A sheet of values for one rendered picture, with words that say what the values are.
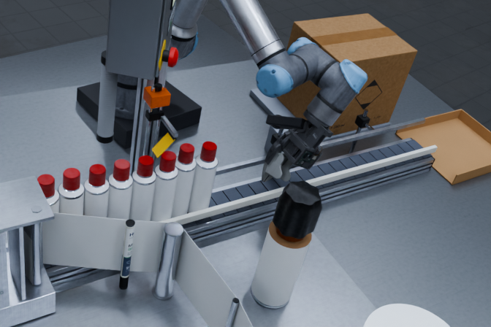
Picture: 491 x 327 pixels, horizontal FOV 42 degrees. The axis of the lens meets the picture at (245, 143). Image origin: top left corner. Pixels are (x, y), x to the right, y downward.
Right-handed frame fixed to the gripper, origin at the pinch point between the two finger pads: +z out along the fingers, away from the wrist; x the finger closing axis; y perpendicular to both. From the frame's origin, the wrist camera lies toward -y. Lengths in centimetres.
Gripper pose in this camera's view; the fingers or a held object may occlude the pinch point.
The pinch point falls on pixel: (264, 175)
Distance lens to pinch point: 160.0
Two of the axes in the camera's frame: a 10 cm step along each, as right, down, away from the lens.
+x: 6.3, 2.2, 7.4
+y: 5.1, 6.0, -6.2
